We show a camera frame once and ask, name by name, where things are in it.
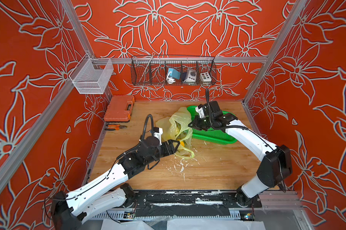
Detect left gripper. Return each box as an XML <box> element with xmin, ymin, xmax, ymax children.
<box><xmin>145</xmin><ymin>139</ymin><xmax>181</xmax><ymax>166</ymax></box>

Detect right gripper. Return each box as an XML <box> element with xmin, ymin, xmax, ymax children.
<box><xmin>186</xmin><ymin>115</ymin><xmax>215</xmax><ymax>132</ymax></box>

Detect yellow plastic bag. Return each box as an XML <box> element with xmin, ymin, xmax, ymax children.
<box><xmin>155</xmin><ymin>107</ymin><xmax>195</xmax><ymax>159</ymax></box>

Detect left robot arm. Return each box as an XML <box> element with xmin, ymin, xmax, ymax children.
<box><xmin>50</xmin><ymin>136</ymin><xmax>180</xmax><ymax>230</ymax></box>

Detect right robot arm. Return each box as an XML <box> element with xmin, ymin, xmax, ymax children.
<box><xmin>189</xmin><ymin>101</ymin><xmax>293</xmax><ymax>208</ymax></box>

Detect green plastic basket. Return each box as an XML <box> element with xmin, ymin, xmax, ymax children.
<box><xmin>187</xmin><ymin>105</ymin><xmax>237</xmax><ymax>145</ymax></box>

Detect white round socket box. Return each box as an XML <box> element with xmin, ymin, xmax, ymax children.
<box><xmin>182</xmin><ymin>68</ymin><xmax>197</xmax><ymax>84</ymax></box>

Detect white button box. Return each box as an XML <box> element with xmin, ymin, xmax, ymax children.
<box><xmin>200</xmin><ymin>72</ymin><xmax>212</xmax><ymax>85</ymax></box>

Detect blue white device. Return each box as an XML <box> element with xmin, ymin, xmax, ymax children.
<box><xmin>166</xmin><ymin>68</ymin><xmax>181</xmax><ymax>84</ymax></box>

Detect orange tool case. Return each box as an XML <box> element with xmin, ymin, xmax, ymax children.
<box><xmin>104</xmin><ymin>95</ymin><xmax>135</xmax><ymax>123</ymax></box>

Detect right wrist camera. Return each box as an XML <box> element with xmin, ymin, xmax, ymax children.
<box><xmin>195</xmin><ymin>104</ymin><xmax>207</xmax><ymax>119</ymax></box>

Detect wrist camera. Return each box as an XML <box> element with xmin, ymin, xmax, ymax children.
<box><xmin>153</xmin><ymin>127</ymin><xmax>163</xmax><ymax>145</ymax></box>
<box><xmin>195</xmin><ymin>104</ymin><xmax>207</xmax><ymax>119</ymax></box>

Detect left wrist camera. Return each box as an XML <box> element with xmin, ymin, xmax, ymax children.
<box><xmin>153</xmin><ymin>127</ymin><xmax>163</xmax><ymax>145</ymax></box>

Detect black wire wall basket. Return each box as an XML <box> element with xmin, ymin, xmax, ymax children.
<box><xmin>131</xmin><ymin>54</ymin><xmax>217</xmax><ymax>86</ymax></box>

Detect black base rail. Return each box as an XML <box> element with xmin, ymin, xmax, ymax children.
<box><xmin>123</xmin><ymin>190</ymin><xmax>262</xmax><ymax>219</ymax></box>

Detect orange handled pliers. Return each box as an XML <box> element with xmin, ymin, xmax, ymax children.
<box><xmin>104</xmin><ymin>124</ymin><xmax>127</xmax><ymax>131</ymax></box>

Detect clear wire basket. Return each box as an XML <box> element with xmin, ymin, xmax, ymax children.
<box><xmin>70</xmin><ymin>58</ymin><xmax>114</xmax><ymax>94</ymax></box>

